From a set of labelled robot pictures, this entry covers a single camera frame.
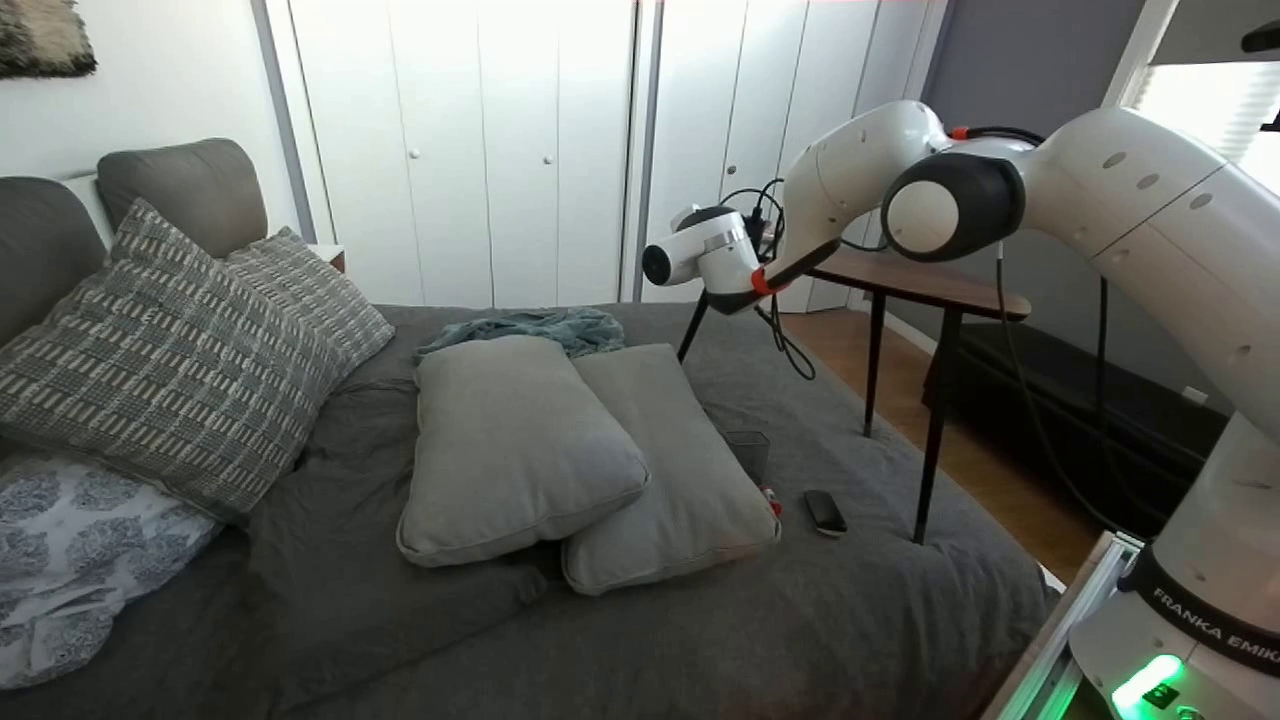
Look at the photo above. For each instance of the blue patterned white pillow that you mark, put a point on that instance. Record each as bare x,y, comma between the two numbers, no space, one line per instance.
77,547

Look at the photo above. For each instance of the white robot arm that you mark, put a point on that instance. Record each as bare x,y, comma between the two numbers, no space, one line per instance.
1190,240

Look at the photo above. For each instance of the left grey headrest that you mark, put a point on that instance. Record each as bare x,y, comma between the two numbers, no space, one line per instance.
46,250

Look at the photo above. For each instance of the teal knitted blanket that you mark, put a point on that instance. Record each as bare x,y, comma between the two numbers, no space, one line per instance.
575,328

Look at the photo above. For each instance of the shaggy wall hanging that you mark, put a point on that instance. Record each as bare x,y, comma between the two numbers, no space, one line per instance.
41,36

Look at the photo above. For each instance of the lower grey plain pillow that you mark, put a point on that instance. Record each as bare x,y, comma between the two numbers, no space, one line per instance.
699,505

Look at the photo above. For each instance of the grey headrest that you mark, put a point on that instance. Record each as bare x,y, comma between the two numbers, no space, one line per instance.
208,191
46,250

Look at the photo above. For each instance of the black phone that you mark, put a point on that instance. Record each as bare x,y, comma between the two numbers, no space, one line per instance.
821,513

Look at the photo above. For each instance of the grey bed cover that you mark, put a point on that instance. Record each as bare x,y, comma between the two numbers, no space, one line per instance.
309,614

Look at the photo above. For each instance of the white wall shelf box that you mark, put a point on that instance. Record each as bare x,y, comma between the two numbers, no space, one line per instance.
330,254

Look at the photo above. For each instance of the right grey headrest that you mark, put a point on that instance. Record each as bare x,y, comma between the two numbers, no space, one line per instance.
208,191

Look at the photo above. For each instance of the wooden side table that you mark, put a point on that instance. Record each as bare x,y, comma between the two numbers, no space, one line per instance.
890,277

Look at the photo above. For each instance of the white wardrobe doors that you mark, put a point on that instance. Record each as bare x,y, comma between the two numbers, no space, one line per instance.
511,153

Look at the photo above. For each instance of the upper grey plain pillow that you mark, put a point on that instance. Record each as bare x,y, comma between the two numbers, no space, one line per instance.
511,450

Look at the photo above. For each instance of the grey checked cushion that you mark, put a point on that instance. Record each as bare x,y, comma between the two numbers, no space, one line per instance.
171,368
312,295

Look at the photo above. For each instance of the right grey checked cushion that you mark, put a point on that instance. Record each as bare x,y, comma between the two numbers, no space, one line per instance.
312,295

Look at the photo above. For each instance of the grey plain pillow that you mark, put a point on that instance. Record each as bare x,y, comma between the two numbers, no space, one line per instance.
511,450
699,505

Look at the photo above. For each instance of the white framed robot base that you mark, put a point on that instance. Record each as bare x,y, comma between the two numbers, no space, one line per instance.
1047,681

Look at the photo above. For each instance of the left grey checked cushion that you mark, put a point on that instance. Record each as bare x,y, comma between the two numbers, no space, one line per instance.
171,368

